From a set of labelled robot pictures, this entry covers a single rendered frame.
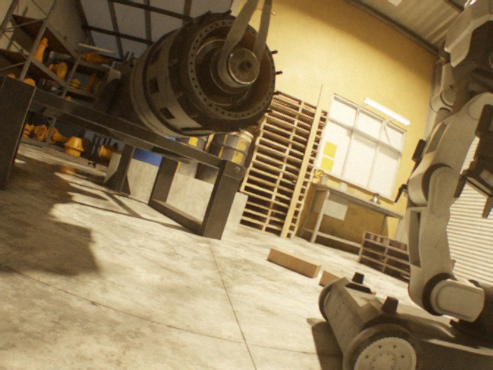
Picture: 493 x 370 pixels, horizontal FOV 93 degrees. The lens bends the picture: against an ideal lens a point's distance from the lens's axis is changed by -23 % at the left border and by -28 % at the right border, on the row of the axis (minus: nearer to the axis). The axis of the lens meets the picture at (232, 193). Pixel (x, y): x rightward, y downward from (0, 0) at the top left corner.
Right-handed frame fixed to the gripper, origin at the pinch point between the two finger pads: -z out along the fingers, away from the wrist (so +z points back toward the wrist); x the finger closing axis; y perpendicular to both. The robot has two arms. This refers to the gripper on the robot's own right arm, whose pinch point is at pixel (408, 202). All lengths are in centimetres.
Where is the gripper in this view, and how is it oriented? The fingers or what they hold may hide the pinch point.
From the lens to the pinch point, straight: 127.4
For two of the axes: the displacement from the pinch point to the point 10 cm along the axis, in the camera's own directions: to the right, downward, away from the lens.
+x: -8.6, -4.8, 1.6
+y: -1.5, -0.5, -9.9
